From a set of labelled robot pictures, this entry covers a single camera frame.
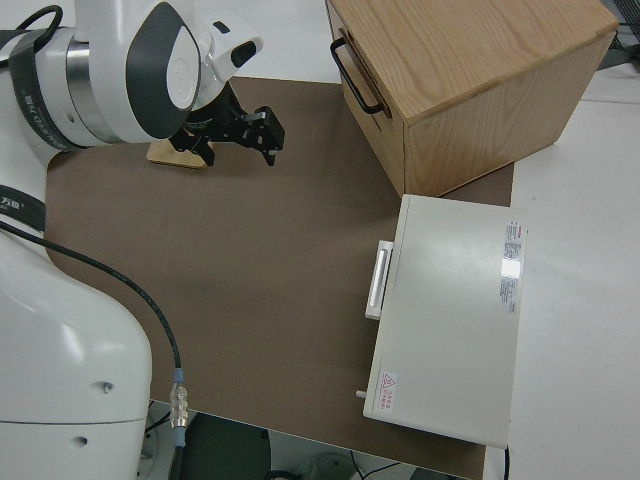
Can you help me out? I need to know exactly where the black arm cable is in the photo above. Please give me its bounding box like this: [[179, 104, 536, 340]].
[[0, 4, 192, 480]]

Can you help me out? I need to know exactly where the cream toaster door handle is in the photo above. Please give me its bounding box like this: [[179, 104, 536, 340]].
[[364, 240, 397, 322]]

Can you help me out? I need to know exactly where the brown table mat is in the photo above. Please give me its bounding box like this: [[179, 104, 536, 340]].
[[42, 75, 517, 480]]

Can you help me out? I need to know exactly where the cream toaster oven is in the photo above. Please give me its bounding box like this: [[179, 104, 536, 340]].
[[353, 193, 530, 448]]

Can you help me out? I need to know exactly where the black cabinet handle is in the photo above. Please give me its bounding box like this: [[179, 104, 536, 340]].
[[329, 38, 387, 116]]

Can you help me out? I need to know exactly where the wooden drawer cabinet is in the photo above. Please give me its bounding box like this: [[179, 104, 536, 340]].
[[323, 0, 620, 199]]

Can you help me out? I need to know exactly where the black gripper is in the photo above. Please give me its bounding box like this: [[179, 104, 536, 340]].
[[169, 102, 287, 170]]

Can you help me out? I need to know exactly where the wooden mug tree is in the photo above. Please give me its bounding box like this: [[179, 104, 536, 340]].
[[145, 138, 208, 171]]

